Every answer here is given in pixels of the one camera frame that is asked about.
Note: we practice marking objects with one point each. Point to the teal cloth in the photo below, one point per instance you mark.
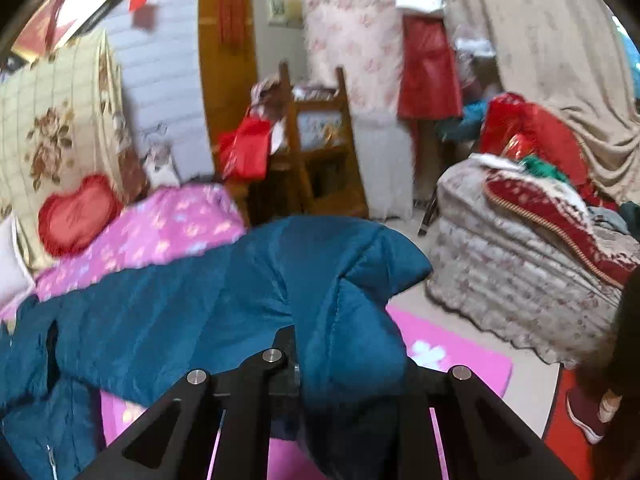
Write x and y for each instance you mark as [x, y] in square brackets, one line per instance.
[465, 117]

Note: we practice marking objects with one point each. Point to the wooden chair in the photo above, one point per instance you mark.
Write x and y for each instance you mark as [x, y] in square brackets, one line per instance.
[320, 160]

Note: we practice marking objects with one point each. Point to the red framed picture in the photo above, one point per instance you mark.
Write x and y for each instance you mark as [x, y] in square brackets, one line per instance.
[55, 20]

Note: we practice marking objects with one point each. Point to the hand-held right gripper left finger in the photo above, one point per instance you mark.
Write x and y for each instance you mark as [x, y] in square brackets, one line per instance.
[280, 360]

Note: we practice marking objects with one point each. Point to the white pillow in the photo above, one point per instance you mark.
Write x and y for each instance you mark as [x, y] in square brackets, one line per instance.
[12, 265]

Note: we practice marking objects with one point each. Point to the red floor mat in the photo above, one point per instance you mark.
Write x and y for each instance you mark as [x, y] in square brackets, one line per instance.
[562, 440]

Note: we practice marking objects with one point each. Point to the pile of red clothes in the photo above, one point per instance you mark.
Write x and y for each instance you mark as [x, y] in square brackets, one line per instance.
[530, 130]

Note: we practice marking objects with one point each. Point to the red bag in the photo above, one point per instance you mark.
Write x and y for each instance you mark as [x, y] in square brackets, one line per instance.
[245, 147]

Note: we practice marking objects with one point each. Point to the red heart pillow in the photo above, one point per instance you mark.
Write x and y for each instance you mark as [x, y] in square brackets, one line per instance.
[75, 215]

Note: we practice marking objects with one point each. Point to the green cloth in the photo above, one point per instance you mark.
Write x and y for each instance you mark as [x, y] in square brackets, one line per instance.
[542, 167]

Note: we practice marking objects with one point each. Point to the red gold-trimmed cushion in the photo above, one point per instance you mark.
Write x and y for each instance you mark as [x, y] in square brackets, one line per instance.
[545, 210]

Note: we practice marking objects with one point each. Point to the person's dark trouser leg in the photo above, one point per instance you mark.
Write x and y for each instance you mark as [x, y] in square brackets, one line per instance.
[617, 360]

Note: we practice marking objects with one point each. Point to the pink floral bedsheet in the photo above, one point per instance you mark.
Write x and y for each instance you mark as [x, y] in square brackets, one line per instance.
[165, 230]

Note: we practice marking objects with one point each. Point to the floral covered sofa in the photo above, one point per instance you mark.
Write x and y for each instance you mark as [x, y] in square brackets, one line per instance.
[500, 265]

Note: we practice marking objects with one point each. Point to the beige curtain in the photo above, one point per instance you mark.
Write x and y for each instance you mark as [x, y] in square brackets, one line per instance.
[550, 60]

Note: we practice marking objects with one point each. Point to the beige floral headboard cover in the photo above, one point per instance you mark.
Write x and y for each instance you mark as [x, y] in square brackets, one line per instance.
[55, 120]

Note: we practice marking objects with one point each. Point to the maroon shoe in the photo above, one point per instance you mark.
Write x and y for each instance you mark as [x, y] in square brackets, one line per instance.
[585, 407]

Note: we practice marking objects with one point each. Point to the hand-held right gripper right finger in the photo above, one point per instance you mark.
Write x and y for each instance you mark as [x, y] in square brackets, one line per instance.
[465, 400]

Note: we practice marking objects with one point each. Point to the floral covered air conditioner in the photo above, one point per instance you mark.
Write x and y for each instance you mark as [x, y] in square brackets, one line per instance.
[355, 50]

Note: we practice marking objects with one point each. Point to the wall switch panel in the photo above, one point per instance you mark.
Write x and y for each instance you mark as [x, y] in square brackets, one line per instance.
[280, 10]

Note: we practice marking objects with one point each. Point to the red hanging garment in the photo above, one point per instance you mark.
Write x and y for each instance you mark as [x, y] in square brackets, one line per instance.
[429, 70]

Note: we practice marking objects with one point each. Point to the red hanging decoration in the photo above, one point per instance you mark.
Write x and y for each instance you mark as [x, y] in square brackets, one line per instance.
[231, 5]

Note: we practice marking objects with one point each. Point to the teal padded jacket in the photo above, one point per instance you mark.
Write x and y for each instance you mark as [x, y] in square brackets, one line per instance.
[210, 300]

